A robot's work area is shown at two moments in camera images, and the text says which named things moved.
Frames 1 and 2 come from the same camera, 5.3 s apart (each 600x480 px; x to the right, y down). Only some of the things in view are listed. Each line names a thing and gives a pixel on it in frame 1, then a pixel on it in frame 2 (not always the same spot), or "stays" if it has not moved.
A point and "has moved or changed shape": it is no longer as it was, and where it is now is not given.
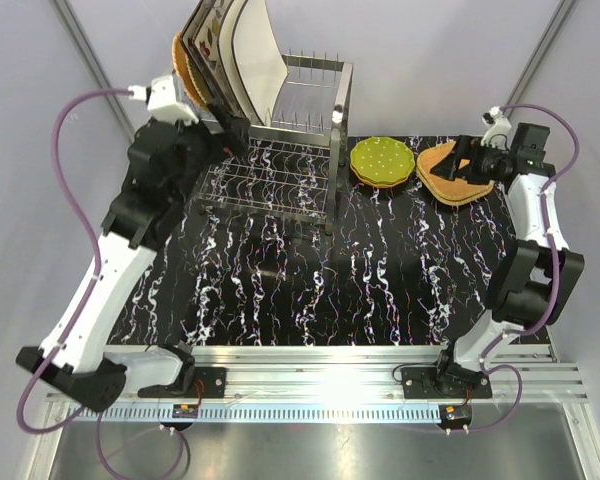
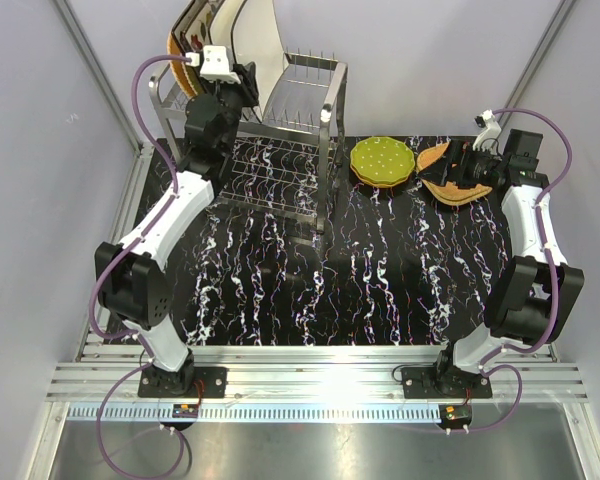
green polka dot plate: (381, 162) stays
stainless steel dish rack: (291, 166) stays
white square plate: (259, 59) has moved or changed shape
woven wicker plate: (458, 188) stays
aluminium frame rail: (332, 383) stays
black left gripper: (234, 138) -> (246, 89)
